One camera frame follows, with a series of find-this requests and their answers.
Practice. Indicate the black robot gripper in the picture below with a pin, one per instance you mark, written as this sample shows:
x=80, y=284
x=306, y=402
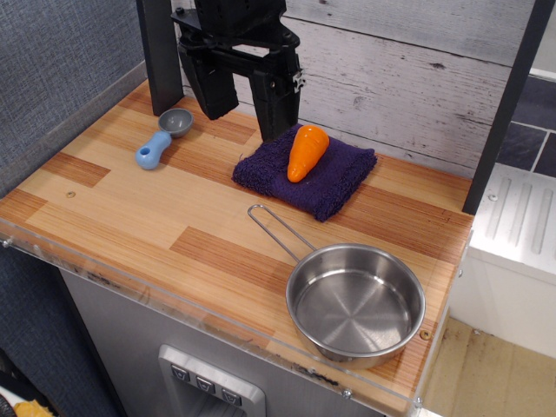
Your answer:
x=242, y=32

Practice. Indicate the orange plastic toy carrot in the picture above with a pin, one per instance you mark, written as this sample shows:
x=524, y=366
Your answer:
x=309, y=146

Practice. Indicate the blue grey toy scoop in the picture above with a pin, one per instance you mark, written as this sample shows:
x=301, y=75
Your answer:
x=172, y=124

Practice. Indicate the purple folded towel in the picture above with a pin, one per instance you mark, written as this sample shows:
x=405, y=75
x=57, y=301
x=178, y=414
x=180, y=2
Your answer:
x=326, y=188

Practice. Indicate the stainless steel pan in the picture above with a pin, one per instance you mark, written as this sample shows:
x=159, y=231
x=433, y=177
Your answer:
x=354, y=305

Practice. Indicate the clear acrylic edge guard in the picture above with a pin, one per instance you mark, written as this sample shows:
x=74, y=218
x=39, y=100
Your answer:
x=130, y=315

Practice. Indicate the grey toy dispenser panel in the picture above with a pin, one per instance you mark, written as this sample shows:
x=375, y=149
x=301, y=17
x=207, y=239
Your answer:
x=197, y=388

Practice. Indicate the white ridged side counter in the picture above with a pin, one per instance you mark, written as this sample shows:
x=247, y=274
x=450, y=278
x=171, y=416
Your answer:
x=506, y=281

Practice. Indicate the yellow object at corner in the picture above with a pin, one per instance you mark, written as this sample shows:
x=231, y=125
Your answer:
x=31, y=409

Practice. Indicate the dark left upright post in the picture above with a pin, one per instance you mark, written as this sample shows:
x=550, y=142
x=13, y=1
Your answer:
x=160, y=52

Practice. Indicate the dark upright post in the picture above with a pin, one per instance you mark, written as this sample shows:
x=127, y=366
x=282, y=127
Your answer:
x=160, y=52
x=529, y=45

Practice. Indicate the dark right upright post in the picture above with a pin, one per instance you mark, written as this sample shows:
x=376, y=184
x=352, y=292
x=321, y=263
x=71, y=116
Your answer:
x=529, y=45

